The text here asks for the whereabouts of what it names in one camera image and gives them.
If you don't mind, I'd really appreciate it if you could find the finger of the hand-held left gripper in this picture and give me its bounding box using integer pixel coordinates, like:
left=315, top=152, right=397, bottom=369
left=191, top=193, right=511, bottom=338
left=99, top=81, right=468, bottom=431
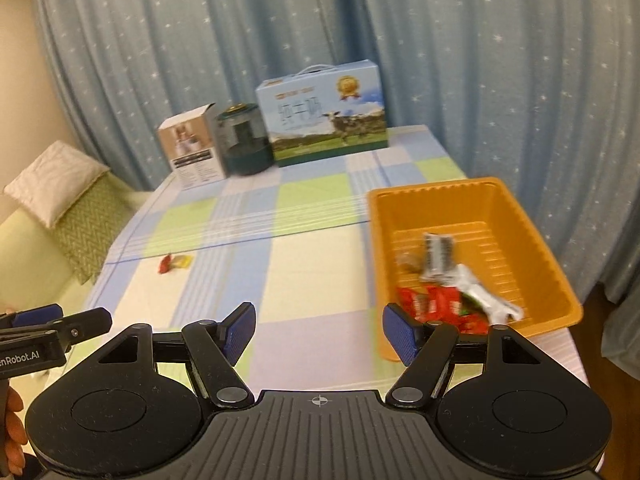
left=49, top=308, right=114, bottom=352
left=0, top=304, right=64, bottom=331

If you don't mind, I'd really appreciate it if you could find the orange plastic tray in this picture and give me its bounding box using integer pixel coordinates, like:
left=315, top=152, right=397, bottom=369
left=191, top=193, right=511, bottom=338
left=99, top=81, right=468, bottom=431
left=367, top=176, right=585, bottom=363

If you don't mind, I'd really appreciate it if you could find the green covered sofa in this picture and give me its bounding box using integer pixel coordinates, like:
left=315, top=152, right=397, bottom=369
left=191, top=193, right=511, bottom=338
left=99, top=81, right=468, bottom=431
left=0, top=179, right=152, bottom=313

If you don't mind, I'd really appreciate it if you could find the blue milk carton box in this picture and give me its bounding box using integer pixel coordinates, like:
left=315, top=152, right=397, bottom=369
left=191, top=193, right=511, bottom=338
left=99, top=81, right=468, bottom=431
left=254, top=59, right=390, bottom=169

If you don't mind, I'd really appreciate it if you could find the blue star curtain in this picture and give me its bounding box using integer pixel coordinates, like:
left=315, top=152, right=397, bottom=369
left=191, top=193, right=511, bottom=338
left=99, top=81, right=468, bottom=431
left=32, top=0, right=640, bottom=303

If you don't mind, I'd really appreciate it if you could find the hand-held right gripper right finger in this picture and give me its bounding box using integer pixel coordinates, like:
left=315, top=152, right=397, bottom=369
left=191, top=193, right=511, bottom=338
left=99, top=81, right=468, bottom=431
left=382, top=302, right=544, bottom=409

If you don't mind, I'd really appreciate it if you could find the plain red snack packet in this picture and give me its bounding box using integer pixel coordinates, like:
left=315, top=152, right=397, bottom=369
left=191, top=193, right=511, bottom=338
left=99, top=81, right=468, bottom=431
left=422, top=284, right=464, bottom=322

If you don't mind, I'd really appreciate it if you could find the dark green glass jar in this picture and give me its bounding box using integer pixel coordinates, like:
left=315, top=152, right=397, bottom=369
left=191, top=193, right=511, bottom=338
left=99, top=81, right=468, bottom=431
left=214, top=103, right=276, bottom=177

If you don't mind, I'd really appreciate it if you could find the person's left hand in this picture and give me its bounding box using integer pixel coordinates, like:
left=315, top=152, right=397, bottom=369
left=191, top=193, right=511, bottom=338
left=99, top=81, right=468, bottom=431
left=0, top=386, right=29, bottom=477

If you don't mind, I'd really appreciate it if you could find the white and brown cardboard box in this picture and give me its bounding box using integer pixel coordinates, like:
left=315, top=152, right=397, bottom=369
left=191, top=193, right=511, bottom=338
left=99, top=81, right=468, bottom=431
left=157, top=103, right=230, bottom=191

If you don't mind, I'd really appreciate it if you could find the white cushion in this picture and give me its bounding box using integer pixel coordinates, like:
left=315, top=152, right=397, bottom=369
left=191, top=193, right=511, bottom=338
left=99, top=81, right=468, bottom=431
left=3, top=140, right=111, bottom=229

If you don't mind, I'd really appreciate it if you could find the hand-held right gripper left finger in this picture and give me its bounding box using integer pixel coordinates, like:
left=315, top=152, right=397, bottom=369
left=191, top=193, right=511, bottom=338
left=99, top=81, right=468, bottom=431
left=95, top=302, right=258, bottom=409

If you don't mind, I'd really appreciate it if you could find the checked tablecloth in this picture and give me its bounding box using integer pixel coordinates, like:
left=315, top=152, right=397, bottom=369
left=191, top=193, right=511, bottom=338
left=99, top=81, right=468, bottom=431
left=65, top=124, right=592, bottom=413

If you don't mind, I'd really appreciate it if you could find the green zigzag cushion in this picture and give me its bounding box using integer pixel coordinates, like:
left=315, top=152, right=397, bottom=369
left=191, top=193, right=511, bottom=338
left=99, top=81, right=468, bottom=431
left=52, top=174, right=134, bottom=286

